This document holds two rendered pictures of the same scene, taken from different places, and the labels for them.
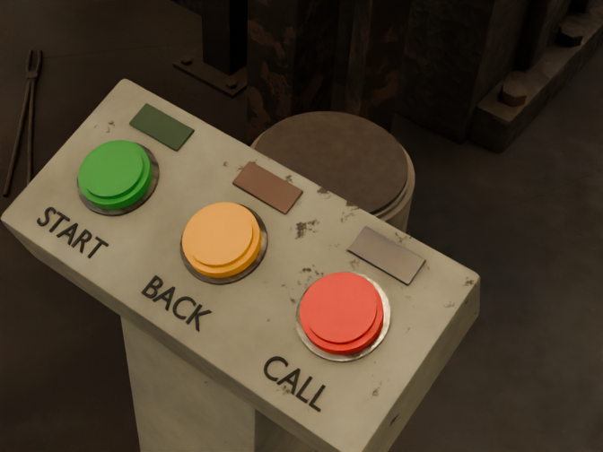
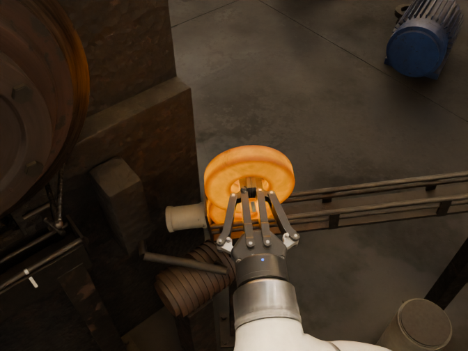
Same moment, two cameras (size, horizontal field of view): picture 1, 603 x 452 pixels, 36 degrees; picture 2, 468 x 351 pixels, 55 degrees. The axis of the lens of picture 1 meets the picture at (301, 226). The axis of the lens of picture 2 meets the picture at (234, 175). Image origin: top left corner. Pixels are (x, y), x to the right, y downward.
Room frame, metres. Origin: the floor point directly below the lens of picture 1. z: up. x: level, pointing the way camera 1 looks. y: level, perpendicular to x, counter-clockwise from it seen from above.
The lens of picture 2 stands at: (0.77, 0.50, 1.50)
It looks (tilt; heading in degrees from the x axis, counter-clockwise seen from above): 49 degrees down; 287
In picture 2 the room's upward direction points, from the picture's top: straight up
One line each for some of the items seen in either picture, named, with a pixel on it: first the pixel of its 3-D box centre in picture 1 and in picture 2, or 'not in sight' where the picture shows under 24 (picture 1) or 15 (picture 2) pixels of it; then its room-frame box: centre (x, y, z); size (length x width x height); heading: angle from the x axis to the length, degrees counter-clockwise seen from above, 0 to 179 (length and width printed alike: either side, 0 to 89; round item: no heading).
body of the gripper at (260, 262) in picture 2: not in sight; (260, 259); (0.83, 0.17, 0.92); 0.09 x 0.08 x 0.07; 112
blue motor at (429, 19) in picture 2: not in sight; (427, 31); (0.40, -1.91, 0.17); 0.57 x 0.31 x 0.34; 76
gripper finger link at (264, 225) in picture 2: not in sight; (262, 220); (0.84, 0.10, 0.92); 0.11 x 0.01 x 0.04; 110
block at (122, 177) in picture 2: not in sight; (123, 207); (1.19, -0.01, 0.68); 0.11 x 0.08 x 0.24; 146
